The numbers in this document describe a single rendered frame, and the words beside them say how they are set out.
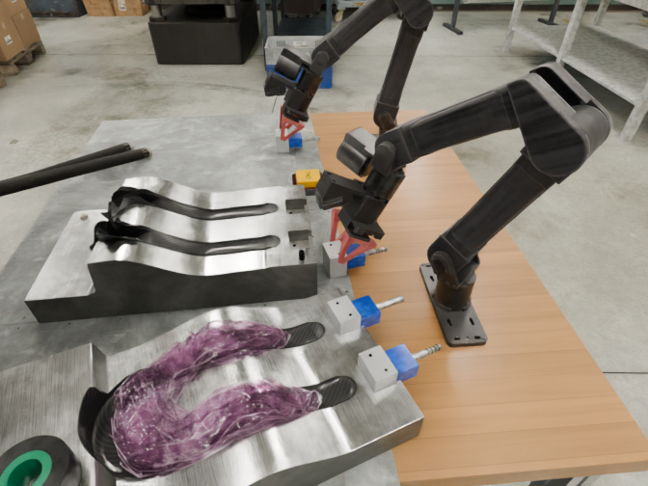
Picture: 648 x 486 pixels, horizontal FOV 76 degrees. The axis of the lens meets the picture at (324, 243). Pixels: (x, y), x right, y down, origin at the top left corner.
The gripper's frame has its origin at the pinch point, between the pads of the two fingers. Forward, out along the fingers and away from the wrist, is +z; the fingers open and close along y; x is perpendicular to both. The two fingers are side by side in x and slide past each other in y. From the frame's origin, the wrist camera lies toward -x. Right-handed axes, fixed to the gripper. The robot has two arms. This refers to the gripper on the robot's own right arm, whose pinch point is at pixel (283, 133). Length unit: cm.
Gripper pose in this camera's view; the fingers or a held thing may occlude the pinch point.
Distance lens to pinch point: 125.7
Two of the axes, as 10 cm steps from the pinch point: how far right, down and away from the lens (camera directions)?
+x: 8.6, 2.9, 4.1
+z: -4.8, 7.1, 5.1
